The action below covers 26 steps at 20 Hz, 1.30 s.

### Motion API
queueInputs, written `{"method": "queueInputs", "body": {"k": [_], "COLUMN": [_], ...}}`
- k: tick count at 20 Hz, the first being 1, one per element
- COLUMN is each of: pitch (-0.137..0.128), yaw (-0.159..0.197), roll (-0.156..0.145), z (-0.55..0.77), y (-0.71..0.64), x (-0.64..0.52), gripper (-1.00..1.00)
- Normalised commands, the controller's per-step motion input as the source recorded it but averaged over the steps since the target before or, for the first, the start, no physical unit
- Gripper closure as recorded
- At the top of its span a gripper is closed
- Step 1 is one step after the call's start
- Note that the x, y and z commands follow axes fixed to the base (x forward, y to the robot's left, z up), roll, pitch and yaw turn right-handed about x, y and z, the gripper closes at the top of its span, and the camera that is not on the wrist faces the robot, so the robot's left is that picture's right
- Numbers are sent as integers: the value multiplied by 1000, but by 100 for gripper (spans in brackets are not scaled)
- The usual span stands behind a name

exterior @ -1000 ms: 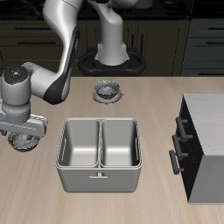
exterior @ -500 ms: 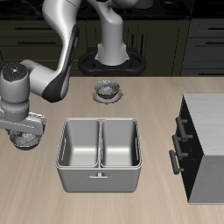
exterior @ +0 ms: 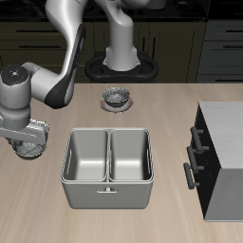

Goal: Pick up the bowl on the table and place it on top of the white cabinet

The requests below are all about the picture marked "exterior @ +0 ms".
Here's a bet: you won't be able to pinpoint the pink round plate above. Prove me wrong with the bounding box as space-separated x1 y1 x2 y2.
100 96 135 114

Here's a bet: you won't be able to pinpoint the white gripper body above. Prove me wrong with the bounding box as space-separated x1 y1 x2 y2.
0 125 49 147

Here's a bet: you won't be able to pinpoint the dark grey cabinet handle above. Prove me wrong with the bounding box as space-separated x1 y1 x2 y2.
190 125 211 155
182 161 201 191
186 145 206 175

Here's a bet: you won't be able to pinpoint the grey speckled bowl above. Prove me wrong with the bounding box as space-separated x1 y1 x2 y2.
10 140 47 161
102 86 131 107

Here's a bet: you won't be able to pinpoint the grey kitchen drawer unit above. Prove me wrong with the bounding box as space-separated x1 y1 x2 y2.
196 20 243 84

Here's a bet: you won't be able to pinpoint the white cabinet with black front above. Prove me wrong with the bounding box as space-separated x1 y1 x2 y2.
191 101 243 223

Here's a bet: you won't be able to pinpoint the dark kitchen cupboards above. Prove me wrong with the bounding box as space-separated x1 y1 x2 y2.
0 0 243 84

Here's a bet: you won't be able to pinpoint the white two-bin basket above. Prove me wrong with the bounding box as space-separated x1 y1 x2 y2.
59 127 156 211

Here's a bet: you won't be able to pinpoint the flat black base plate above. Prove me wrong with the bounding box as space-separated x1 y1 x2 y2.
84 51 159 81

